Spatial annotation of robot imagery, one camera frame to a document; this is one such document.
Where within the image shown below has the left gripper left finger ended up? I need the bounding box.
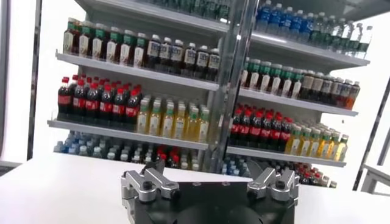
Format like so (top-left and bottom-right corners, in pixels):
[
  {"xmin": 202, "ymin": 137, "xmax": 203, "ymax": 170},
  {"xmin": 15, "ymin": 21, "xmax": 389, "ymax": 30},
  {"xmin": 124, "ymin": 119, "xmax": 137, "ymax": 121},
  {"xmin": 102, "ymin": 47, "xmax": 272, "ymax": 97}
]
[{"xmin": 121, "ymin": 159, "xmax": 180, "ymax": 204}]

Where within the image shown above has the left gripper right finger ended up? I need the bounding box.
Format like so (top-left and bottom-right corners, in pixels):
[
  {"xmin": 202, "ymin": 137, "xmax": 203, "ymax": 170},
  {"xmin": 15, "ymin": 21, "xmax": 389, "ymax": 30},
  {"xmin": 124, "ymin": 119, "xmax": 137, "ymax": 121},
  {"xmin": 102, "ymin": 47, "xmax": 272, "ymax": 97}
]
[{"xmin": 246, "ymin": 160, "xmax": 300, "ymax": 203}]

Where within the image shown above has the cola bottle red cap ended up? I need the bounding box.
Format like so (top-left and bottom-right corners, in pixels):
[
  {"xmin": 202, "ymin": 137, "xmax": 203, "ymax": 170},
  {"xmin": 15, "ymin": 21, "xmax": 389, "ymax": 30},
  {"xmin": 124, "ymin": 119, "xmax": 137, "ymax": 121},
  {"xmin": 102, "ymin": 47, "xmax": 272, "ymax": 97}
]
[
  {"xmin": 85, "ymin": 82, "xmax": 99, "ymax": 124},
  {"xmin": 249, "ymin": 111, "xmax": 263, "ymax": 149},
  {"xmin": 239, "ymin": 109, "xmax": 252, "ymax": 147},
  {"xmin": 260, "ymin": 113, "xmax": 273, "ymax": 150},
  {"xmin": 279, "ymin": 117, "xmax": 294, "ymax": 152},
  {"xmin": 125, "ymin": 89, "xmax": 140, "ymax": 130},
  {"xmin": 72, "ymin": 79, "xmax": 86, "ymax": 122},
  {"xmin": 230, "ymin": 108, "xmax": 243, "ymax": 145},
  {"xmin": 57, "ymin": 77, "xmax": 71, "ymax": 121},
  {"xmin": 270, "ymin": 114, "xmax": 283, "ymax": 152},
  {"xmin": 112, "ymin": 87, "xmax": 126, "ymax": 128},
  {"xmin": 99, "ymin": 85, "xmax": 113, "ymax": 126}
]

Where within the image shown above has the grey metal shelving unit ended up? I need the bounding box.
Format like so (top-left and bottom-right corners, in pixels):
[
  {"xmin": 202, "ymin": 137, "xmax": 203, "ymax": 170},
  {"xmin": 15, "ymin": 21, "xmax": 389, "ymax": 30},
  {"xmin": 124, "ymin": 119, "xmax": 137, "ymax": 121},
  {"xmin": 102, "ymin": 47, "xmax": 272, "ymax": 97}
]
[
  {"xmin": 213, "ymin": 0, "xmax": 390, "ymax": 188},
  {"xmin": 47, "ymin": 0, "xmax": 244, "ymax": 171}
]

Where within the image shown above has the dark drink bottle white label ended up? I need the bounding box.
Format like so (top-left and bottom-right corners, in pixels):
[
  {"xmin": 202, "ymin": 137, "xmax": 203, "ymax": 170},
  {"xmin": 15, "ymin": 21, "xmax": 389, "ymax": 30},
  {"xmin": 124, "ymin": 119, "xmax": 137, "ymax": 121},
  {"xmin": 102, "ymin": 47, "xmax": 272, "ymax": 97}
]
[
  {"xmin": 158, "ymin": 37, "xmax": 172, "ymax": 72},
  {"xmin": 194, "ymin": 45, "xmax": 210, "ymax": 79},
  {"xmin": 170, "ymin": 39, "xmax": 185, "ymax": 75},
  {"xmin": 146, "ymin": 34, "xmax": 161, "ymax": 70},
  {"xmin": 182, "ymin": 42, "xmax": 197, "ymax": 77},
  {"xmin": 207, "ymin": 47, "xmax": 221, "ymax": 82}
]

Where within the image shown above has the white frame table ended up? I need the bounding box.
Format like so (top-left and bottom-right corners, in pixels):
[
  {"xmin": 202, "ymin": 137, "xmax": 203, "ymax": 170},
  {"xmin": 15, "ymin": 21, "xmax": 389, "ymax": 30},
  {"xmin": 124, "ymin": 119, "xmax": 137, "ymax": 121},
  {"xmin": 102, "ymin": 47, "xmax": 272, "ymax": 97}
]
[{"xmin": 361, "ymin": 164, "xmax": 390, "ymax": 194}]

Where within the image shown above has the black window post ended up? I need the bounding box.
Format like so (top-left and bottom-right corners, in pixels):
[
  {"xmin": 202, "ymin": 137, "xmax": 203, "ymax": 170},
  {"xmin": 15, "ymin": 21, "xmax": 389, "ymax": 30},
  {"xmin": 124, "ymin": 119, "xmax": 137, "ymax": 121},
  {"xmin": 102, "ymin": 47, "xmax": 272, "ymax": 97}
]
[
  {"xmin": 26, "ymin": 0, "xmax": 43, "ymax": 161},
  {"xmin": 352, "ymin": 85, "xmax": 390, "ymax": 192}
]

